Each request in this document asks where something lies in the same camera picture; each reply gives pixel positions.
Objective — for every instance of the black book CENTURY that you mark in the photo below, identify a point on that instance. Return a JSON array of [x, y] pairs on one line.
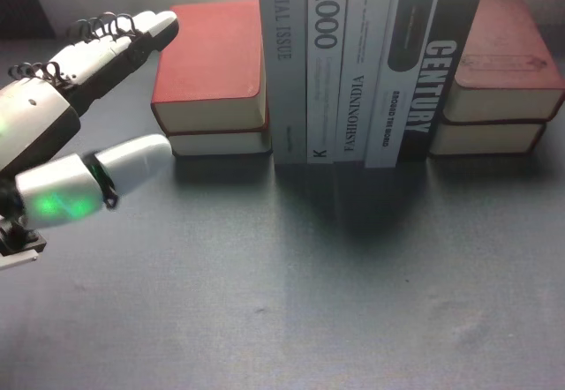
[[434, 81]]

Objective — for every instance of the white book AROUND THE WORLD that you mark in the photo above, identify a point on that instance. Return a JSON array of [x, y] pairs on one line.
[[388, 112]]

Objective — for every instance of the white book FASHIONINDIA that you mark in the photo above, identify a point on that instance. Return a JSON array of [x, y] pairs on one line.
[[357, 99]]

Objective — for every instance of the grey table cloth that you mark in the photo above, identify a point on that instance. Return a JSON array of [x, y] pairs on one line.
[[282, 284]]

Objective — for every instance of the white book 1000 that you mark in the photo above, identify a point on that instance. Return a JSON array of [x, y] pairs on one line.
[[322, 77]]

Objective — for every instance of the thick red book gold emblem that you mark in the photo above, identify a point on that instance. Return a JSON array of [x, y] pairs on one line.
[[503, 41]]

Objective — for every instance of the grey book SPECIAL ISSUE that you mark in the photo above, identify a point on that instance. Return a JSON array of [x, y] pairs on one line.
[[284, 77]]

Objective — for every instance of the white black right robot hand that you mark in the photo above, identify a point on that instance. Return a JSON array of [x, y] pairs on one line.
[[35, 116]]

